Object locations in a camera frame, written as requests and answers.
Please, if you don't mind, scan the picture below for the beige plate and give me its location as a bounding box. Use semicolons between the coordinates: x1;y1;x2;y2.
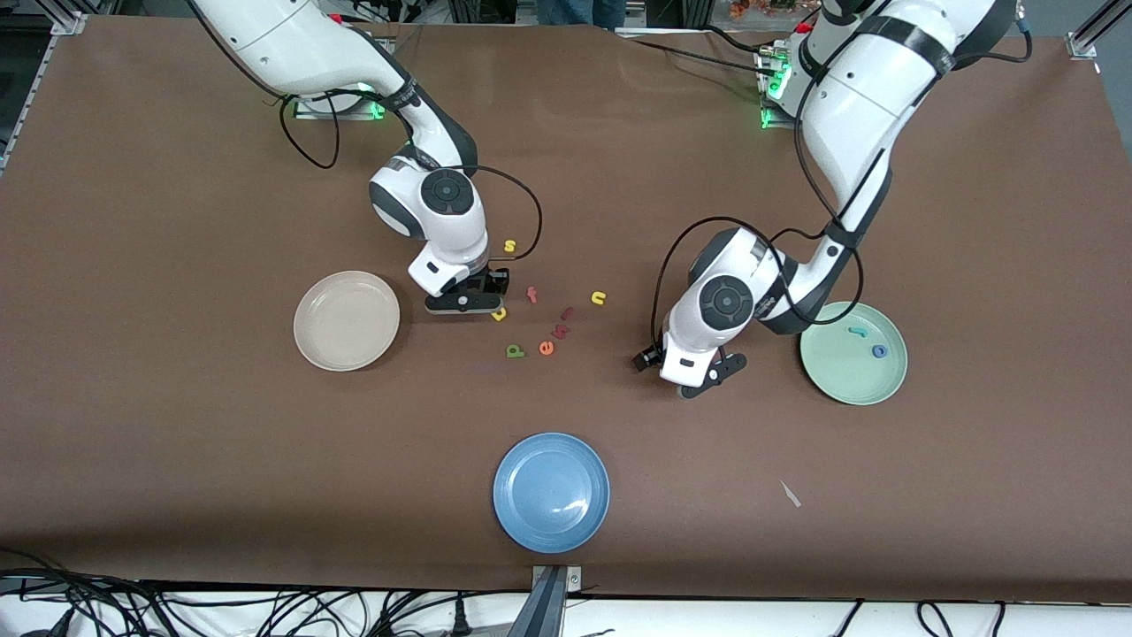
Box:
293;270;402;372

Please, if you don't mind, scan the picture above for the blue plate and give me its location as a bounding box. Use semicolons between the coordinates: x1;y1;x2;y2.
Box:
492;432;612;555

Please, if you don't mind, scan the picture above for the light green plate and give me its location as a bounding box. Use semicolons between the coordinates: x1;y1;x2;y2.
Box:
799;301;909;407

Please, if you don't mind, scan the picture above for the person in blue jeans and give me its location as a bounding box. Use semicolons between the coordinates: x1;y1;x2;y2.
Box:
535;0;627;27

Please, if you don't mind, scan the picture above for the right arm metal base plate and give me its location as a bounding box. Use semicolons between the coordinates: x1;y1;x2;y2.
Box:
294;87;392;121

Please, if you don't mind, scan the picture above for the grey metal camera bracket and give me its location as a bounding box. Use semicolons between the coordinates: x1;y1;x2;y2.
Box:
509;564;585;637

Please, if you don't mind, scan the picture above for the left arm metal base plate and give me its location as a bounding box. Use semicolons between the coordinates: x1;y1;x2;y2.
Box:
756;44;806;130

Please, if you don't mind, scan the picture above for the long black tabletop cable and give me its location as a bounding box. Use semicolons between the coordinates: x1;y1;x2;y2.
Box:
630;37;784;79

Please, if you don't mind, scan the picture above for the short black tabletop cable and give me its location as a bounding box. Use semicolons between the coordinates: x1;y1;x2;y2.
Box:
703;25;779;56

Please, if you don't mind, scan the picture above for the black floor cable tangle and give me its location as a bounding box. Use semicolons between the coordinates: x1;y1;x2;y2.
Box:
0;549;532;637

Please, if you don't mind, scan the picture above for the aluminium frame rail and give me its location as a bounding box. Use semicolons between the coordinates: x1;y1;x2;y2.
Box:
0;34;56;173

